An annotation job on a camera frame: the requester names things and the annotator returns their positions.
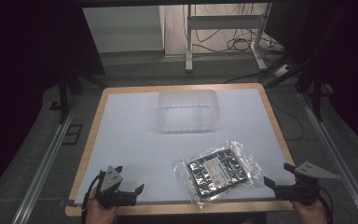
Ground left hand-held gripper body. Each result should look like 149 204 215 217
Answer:
94 165 138 210

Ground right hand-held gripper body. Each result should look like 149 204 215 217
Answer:
273 161 342 207

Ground clear bag of dark packets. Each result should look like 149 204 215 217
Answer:
173 139 264 210

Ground clear plastic container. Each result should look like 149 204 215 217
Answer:
157 89 221 134

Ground person's right hand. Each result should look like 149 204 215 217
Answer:
291 199 329 224

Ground person's left hand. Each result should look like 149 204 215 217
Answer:
85 186 119 224

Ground black floor plate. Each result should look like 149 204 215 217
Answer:
62 123 84 146

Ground black metal stand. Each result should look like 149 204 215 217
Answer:
57 70 109 124
260 55 334 123

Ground white power strip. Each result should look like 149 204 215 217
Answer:
273 63 291 78

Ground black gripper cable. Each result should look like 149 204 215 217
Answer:
318 186 336 224
80 174 104 224

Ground aluminium floor rail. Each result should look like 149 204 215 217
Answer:
10 92 79 224
297 92 358 224

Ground thin black floor cable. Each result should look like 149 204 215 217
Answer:
271 102 305 142

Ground tangle of black floor cables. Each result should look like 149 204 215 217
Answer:
192 4 284 54

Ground grey wall panel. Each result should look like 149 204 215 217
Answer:
82 5 166 54

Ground white metal desk frame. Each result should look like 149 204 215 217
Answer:
184 3 273 74

